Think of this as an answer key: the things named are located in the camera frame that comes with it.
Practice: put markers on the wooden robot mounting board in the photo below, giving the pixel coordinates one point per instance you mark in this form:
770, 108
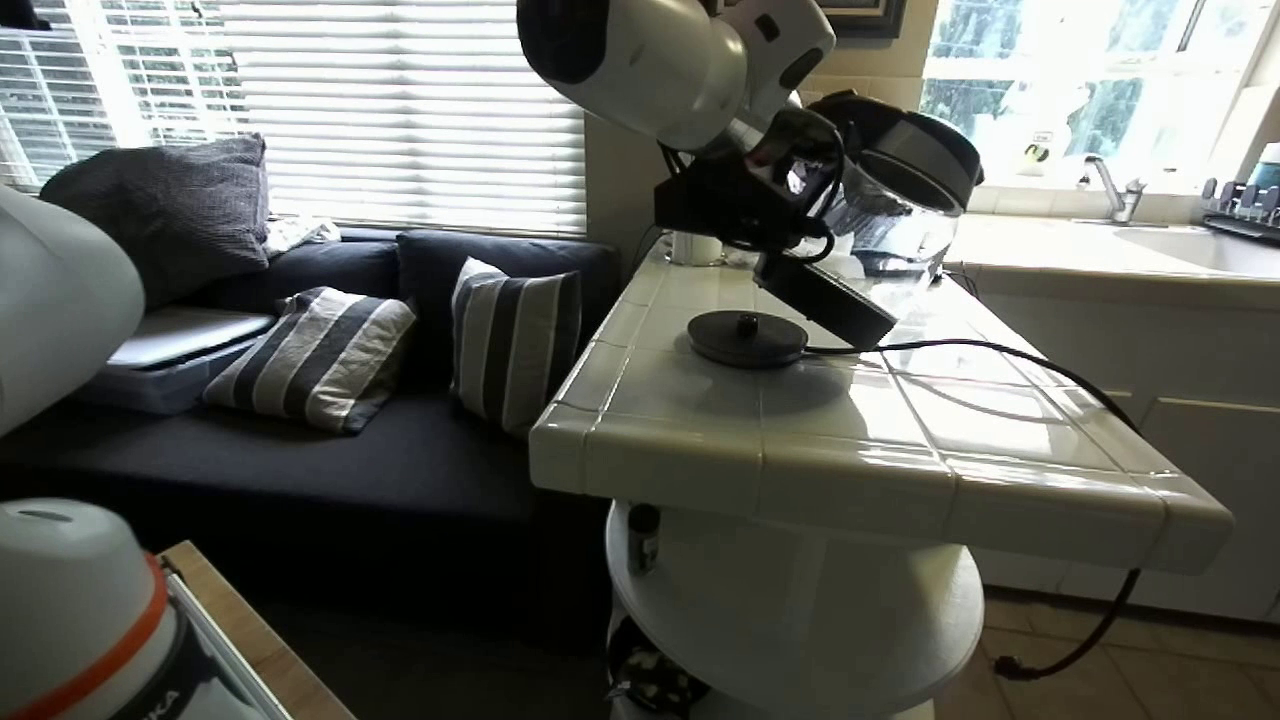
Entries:
252, 640

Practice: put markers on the dark blue sofa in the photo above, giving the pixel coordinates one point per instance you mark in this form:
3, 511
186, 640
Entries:
403, 452

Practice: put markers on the round black kettle stand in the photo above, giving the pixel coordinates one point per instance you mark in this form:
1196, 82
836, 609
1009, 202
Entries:
747, 337

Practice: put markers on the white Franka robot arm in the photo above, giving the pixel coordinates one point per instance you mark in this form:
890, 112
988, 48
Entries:
642, 67

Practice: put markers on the dish rack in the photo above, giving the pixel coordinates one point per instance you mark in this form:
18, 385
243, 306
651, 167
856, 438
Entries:
1247, 213

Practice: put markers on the kitchen window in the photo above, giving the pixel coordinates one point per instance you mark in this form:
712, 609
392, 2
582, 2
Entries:
1104, 82

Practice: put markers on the white sink counter cabinet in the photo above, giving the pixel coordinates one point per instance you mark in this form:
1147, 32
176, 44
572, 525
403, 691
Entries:
1202, 443

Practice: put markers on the striped grey white pillow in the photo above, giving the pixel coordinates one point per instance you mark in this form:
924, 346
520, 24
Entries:
515, 341
314, 362

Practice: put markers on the white paper towel roll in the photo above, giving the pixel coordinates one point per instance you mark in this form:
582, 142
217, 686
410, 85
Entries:
696, 249

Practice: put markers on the flat blue cushion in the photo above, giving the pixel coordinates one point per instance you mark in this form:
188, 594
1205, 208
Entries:
162, 391

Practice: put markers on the white window blinds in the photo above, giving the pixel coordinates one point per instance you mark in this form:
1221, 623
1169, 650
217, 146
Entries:
335, 121

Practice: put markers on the dark framed picture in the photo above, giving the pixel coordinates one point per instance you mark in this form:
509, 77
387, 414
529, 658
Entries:
864, 18

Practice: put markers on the white tiled counter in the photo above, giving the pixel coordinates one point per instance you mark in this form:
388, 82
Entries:
801, 602

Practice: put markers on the white cloth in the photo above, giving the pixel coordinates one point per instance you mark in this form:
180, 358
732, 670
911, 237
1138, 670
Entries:
303, 232

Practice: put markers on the metal faucet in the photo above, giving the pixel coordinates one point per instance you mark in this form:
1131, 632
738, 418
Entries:
1117, 202

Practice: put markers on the grey laptop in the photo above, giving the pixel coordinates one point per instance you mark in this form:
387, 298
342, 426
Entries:
186, 334

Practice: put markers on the dark grey cushion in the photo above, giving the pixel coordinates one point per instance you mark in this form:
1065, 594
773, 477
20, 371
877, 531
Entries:
167, 223

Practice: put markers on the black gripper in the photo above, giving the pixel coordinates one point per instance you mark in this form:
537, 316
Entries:
724, 193

